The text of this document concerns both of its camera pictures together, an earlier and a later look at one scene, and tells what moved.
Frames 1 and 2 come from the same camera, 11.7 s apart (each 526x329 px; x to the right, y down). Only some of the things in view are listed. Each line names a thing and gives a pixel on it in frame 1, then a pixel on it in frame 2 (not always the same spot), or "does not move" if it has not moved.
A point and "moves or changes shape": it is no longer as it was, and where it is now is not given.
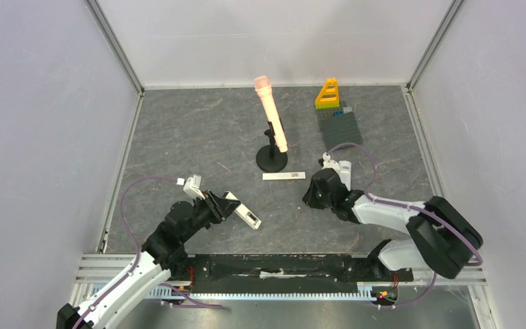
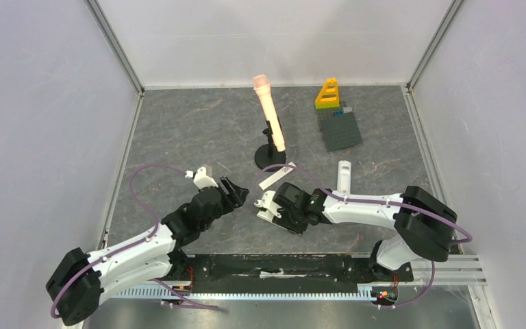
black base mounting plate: (290, 271) does not move
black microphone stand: (269, 158) does not move
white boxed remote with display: (244, 212) to (270, 205)
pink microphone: (262, 84) does not move
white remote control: (345, 173) does not move
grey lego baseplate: (337, 130) does not move
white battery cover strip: (290, 175) moves or changes shape
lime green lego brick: (318, 106) does not move
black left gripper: (221, 208) to (237, 195)
